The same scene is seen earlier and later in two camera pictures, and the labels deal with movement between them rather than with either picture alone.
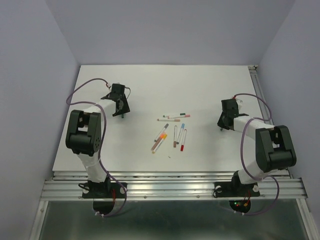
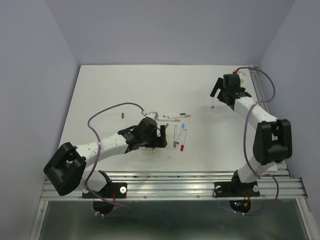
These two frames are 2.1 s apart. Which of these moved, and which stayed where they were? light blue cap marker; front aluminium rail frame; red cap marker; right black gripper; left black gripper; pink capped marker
Moved: left black gripper; right black gripper
Stayed: pink capped marker; front aluminium rail frame; light blue cap marker; red cap marker
